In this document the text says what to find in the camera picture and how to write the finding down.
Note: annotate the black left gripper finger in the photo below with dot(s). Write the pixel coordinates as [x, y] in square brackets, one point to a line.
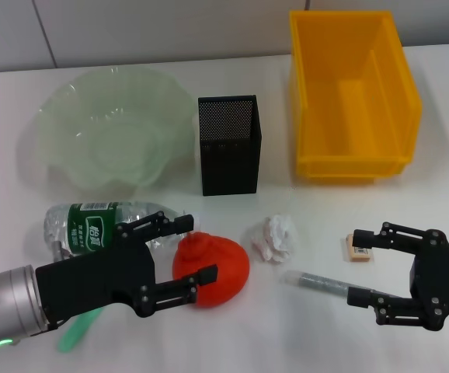
[158, 225]
[178, 289]

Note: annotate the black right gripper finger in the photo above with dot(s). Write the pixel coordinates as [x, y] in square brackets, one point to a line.
[399, 235]
[395, 307]

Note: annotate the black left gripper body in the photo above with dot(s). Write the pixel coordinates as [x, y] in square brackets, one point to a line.
[92, 279]

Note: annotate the beige eraser with barcode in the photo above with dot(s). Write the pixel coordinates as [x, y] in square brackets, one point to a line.
[364, 254]

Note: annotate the red-orange fruit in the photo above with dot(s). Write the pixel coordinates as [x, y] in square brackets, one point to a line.
[224, 272]

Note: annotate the clear green-label water bottle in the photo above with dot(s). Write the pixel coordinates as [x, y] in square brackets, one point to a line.
[88, 229]

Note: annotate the white paper ball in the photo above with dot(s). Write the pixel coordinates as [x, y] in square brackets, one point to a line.
[275, 241]

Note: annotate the grey marker pen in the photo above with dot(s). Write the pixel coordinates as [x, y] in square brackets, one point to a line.
[317, 283]

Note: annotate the black mesh pen holder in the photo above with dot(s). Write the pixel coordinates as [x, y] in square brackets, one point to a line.
[230, 163]

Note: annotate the pale green glass fruit plate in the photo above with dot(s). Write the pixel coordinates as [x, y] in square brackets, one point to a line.
[104, 128]

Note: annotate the yellow plastic bin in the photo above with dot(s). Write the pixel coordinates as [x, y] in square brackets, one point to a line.
[345, 128]

